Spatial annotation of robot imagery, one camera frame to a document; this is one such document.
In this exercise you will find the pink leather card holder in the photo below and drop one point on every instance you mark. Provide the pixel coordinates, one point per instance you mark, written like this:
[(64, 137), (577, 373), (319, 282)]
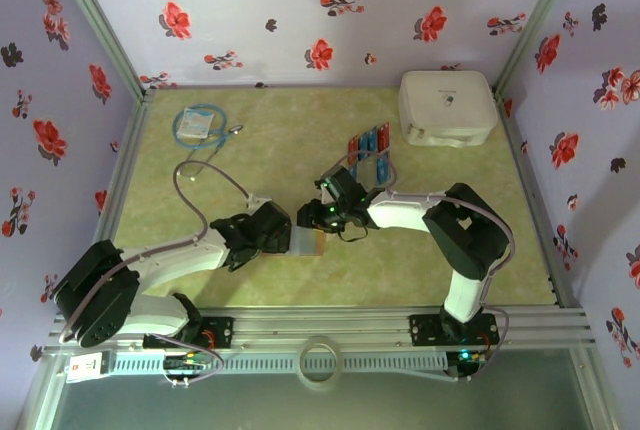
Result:
[(307, 242)]

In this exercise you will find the blue credit card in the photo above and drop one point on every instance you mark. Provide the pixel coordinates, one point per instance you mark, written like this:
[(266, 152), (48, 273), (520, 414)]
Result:
[(365, 142), (374, 140), (352, 170), (382, 168)]

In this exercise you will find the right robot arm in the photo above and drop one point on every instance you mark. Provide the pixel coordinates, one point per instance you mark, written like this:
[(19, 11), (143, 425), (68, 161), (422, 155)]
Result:
[(400, 210)]

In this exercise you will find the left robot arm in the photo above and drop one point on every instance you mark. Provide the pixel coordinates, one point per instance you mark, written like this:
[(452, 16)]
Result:
[(170, 262)]

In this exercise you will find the red credit card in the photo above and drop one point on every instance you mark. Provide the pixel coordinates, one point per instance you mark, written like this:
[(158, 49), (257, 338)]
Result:
[(385, 136), (354, 145)]

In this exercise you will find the row of red-blue packets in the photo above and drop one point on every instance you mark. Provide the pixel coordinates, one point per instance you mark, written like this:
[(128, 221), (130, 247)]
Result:
[(369, 166)]

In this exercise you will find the blue stethoscope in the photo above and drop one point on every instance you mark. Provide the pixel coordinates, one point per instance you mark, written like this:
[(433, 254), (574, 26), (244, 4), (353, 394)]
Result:
[(220, 115)]

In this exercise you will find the white and blue packet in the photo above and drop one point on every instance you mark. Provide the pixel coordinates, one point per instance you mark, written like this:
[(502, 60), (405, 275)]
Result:
[(195, 123)]

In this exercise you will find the clear tape roll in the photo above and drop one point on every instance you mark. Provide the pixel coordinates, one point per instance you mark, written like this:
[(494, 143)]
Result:
[(302, 365)]

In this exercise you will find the white plastic lidded container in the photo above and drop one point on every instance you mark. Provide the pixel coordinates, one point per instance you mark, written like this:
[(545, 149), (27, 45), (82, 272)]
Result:
[(447, 105)]

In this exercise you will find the small green circuit board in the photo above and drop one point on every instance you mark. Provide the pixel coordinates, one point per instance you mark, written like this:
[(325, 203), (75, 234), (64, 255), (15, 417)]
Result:
[(182, 363), (469, 357)]

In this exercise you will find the white power adapter box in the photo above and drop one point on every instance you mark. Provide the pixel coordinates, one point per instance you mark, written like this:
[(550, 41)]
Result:
[(87, 367)]

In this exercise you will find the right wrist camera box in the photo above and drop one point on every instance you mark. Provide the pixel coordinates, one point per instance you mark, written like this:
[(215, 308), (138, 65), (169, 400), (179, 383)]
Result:
[(325, 189)]

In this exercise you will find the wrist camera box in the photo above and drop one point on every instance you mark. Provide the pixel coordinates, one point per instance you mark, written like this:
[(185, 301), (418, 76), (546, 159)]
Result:
[(257, 200), (325, 189)]

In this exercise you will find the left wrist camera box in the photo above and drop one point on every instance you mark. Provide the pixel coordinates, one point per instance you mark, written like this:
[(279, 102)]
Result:
[(257, 200)]

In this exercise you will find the long aluminium frame rail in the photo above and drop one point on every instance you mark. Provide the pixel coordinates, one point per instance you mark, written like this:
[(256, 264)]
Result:
[(320, 325)]

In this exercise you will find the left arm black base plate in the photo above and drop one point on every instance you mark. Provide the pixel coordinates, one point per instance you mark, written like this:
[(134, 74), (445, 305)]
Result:
[(222, 332)]

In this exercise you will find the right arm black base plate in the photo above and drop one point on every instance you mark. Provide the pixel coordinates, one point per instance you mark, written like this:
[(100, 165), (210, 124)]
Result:
[(425, 330)]

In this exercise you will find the aluminium frame side rail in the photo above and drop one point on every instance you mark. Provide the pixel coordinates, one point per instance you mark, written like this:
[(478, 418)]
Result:
[(516, 150), (132, 135)]

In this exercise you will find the aluminium frame post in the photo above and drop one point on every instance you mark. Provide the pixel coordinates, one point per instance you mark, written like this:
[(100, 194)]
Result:
[(101, 25), (534, 25)]

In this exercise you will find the aluminium frame leg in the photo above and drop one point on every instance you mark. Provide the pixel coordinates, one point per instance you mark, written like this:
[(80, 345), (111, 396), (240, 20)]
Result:
[(40, 390), (592, 390)]

